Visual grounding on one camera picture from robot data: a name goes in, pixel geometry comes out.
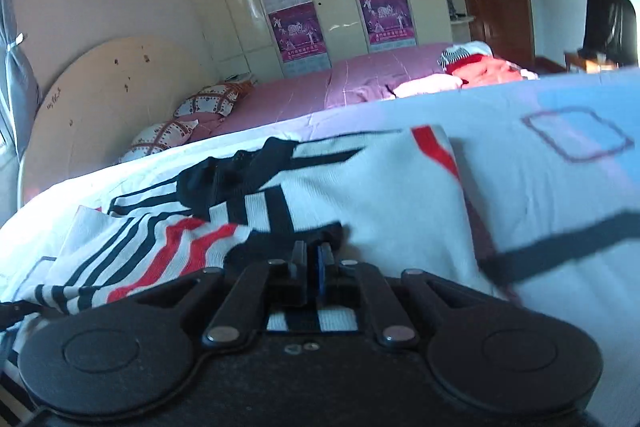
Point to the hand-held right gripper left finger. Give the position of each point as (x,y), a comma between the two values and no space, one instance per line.
(300,279)

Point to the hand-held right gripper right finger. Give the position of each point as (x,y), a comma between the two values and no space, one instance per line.
(320,274)

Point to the striped knit sweater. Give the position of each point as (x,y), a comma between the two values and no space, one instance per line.
(360,192)

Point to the red clothes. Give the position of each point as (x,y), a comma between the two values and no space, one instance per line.
(487,69)

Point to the pink bed sheet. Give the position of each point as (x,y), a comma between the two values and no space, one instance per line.
(320,94)

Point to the patterned pillow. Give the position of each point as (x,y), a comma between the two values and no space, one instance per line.
(210,101)
(157,139)

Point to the pink cloth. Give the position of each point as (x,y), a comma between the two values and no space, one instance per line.
(427,85)

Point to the white and blue patterned blanket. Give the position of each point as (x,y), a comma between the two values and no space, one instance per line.
(550,187)

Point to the black and white striped cloth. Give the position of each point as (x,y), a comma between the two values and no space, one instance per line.
(455,56)

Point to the round wooden headboard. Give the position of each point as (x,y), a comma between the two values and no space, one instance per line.
(105,97)

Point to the grey curtain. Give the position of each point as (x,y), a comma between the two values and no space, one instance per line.
(17,87)

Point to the wooden side table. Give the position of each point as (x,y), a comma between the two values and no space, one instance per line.
(590,62)

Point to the black chair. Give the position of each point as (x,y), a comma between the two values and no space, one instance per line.
(610,24)

